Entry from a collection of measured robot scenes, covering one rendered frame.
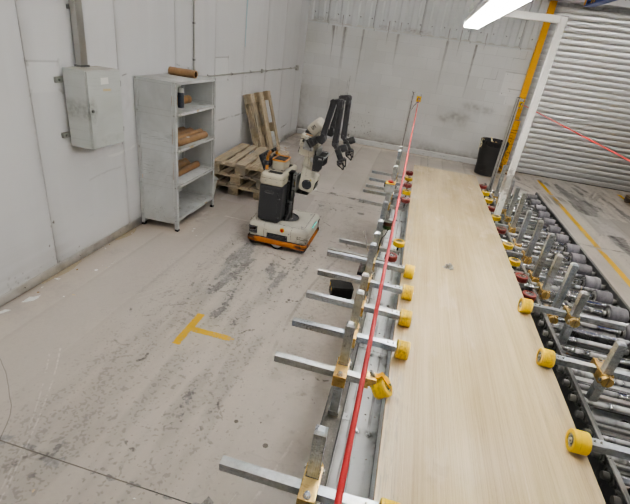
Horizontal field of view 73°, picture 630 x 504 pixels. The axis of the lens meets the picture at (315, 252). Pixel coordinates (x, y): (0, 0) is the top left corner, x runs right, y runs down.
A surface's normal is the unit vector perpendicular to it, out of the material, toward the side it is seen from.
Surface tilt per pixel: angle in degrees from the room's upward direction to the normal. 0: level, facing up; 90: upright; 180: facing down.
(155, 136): 90
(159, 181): 90
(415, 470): 0
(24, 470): 0
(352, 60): 90
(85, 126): 90
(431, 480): 0
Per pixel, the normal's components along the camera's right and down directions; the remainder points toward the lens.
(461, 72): -0.23, 0.41
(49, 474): 0.12, -0.89
